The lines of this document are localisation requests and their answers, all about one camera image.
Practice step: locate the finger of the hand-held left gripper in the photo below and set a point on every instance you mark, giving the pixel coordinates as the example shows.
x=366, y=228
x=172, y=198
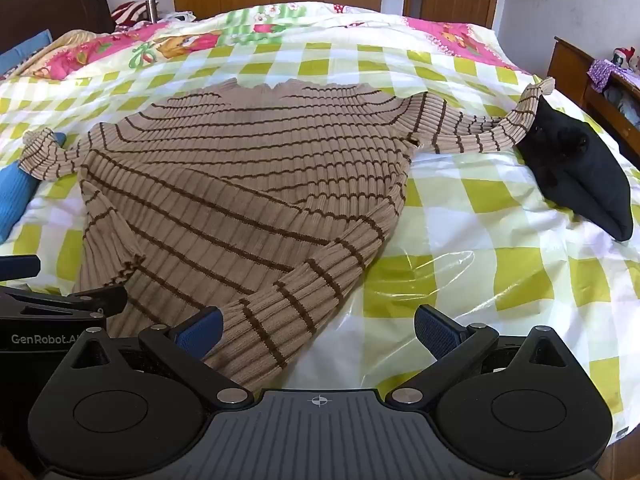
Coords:
x=102, y=300
x=20, y=266

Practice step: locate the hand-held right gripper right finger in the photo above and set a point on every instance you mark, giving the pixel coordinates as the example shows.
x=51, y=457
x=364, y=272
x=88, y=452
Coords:
x=437, y=332

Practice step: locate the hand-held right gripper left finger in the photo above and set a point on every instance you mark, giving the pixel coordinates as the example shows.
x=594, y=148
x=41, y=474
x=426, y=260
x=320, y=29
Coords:
x=200, y=332

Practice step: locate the brown striped beige sweater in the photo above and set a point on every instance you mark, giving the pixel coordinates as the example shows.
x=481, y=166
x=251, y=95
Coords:
x=250, y=185

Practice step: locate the blue knitted garment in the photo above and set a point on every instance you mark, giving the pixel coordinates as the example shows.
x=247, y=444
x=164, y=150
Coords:
x=15, y=195

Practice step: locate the green checked bed sheet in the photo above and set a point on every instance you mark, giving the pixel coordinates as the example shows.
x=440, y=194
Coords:
x=475, y=260

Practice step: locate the blue pillow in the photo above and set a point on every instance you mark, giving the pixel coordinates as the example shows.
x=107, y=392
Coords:
x=25, y=52

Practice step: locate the black garment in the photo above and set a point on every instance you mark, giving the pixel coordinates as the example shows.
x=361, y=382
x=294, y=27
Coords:
x=585, y=175

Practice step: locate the cream blanket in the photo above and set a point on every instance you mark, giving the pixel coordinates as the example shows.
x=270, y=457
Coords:
x=75, y=39

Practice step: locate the dark wooden headboard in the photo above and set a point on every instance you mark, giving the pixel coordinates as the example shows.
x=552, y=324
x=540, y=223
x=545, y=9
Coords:
x=50, y=5

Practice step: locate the pink floral quilt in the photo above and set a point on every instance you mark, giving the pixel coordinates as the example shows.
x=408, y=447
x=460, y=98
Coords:
x=190, y=42

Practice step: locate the red white striped cloth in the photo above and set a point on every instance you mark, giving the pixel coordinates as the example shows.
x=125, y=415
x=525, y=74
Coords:
x=127, y=12

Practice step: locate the steel flask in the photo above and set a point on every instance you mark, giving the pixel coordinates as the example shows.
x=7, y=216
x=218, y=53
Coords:
x=152, y=10

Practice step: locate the white plastic bag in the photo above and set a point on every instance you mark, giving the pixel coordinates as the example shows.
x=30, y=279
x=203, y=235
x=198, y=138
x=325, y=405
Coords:
x=179, y=16

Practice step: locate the grey cloth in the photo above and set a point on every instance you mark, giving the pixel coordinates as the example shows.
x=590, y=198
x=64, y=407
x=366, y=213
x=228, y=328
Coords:
x=622, y=102

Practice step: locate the wooden bedside cabinet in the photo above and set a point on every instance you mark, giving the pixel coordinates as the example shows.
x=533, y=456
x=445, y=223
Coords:
x=567, y=62

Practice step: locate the purple cloth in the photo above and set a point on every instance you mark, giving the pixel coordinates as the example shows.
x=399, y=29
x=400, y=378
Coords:
x=602, y=72

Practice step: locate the red white toy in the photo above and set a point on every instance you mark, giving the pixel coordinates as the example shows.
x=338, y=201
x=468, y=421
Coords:
x=623, y=56

